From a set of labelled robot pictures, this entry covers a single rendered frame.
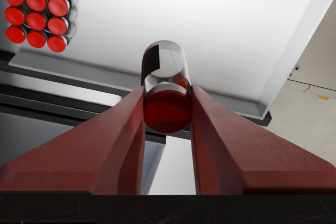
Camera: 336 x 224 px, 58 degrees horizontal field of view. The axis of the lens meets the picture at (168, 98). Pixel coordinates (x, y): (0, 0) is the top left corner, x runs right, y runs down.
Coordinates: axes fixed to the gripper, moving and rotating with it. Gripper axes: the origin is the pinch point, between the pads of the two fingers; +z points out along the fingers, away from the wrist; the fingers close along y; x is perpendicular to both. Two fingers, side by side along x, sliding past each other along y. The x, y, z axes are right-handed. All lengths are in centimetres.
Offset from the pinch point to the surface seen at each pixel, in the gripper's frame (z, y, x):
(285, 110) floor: 114, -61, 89
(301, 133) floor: 114, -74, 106
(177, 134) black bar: 24.4, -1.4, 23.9
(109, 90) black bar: 24.5, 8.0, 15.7
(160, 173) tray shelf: 26.6, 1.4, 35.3
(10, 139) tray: 26.7, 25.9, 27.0
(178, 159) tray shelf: 26.5, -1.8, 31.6
